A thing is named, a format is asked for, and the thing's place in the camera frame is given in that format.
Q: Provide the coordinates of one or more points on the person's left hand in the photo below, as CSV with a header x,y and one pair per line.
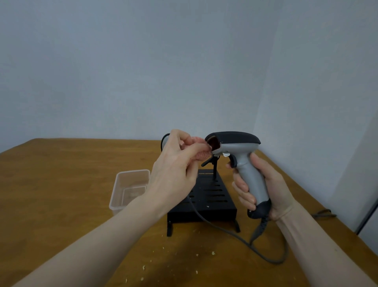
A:
x,y
168,177

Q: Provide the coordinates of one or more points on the person's right hand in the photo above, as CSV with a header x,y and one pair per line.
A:
x,y
277,192

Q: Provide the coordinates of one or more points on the person's left thumb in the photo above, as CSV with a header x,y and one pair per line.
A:
x,y
197,151

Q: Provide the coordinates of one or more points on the person's right little finger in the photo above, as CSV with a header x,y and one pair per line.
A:
x,y
246,204

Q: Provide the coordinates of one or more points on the person's right thumb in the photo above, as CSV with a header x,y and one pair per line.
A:
x,y
258,165

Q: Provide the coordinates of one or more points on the person's right middle finger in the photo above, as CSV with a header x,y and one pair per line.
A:
x,y
240,181

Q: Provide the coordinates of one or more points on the small pink soft object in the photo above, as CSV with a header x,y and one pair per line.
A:
x,y
196,140

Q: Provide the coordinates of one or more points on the grey and black barcode scanner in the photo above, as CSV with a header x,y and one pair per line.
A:
x,y
236,145

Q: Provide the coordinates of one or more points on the person's right forearm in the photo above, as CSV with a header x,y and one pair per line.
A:
x,y
319,251

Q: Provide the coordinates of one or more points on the person's left forearm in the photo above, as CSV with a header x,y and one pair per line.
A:
x,y
97,239

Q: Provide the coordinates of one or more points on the black slotted scanner stand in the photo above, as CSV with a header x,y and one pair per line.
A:
x,y
212,207

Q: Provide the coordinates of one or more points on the scattered pale crumbs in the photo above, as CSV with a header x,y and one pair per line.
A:
x,y
213,253

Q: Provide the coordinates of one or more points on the clear plastic container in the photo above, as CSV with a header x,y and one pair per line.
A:
x,y
130,189

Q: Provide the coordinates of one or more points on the dark metal bar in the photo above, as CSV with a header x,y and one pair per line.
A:
x,y
367,214

